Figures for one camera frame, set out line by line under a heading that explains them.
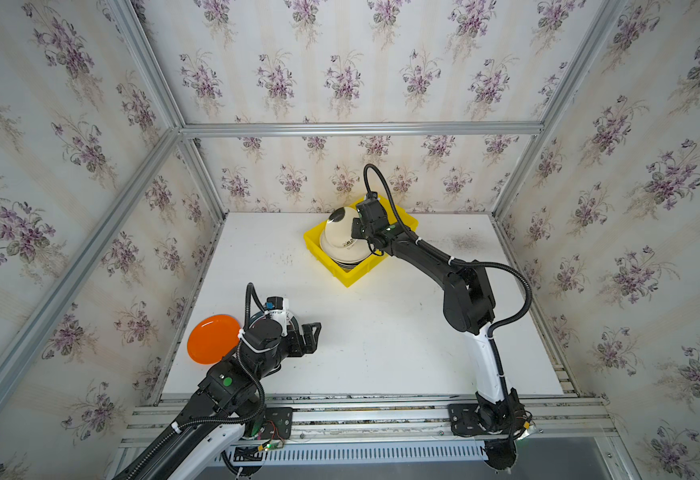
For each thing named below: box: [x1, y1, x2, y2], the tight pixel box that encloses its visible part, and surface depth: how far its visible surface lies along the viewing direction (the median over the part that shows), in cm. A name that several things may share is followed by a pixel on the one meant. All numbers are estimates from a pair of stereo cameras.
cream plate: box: [320, 206, 371, 262], surface depth 103 cm
